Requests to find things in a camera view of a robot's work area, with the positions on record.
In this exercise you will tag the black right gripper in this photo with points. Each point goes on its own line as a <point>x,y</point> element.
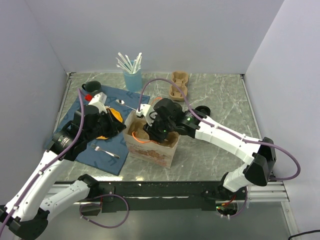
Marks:
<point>153,135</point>

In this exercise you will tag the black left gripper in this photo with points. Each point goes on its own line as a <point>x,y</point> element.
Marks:
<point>115,126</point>

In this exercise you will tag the brown paper takeout bag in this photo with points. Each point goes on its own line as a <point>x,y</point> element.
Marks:
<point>151,152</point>

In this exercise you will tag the brown cardboard cup carrier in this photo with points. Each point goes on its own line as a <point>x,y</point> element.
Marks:
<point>136,131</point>

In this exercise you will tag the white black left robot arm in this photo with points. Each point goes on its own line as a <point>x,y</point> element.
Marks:
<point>28,213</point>

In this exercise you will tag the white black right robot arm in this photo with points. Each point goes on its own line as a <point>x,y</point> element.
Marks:
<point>258,155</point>

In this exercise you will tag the orange dotted scalloped plate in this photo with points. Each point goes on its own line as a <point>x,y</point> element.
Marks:
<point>115,115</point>

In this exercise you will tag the silver fork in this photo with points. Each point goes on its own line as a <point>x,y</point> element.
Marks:
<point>99,149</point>

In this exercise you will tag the silver spoon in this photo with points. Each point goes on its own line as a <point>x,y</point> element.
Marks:
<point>122,103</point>

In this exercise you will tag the blue lettered placemat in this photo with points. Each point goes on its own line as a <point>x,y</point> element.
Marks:
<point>107,155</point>

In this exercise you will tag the dark green mug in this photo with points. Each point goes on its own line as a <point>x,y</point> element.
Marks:
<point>92,87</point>

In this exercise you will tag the stacked black cup lids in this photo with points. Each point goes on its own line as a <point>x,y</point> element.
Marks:
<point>203,109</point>

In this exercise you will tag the blue straw holder cup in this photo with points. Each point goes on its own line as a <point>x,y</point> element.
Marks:
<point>133,82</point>

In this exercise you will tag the white wrapped straw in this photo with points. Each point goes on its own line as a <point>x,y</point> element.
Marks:
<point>137,63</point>
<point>125,62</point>
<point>124,67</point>

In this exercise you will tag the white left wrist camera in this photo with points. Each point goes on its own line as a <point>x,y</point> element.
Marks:
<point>98,99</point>

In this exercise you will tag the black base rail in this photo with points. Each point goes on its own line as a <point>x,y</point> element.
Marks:
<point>160,195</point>

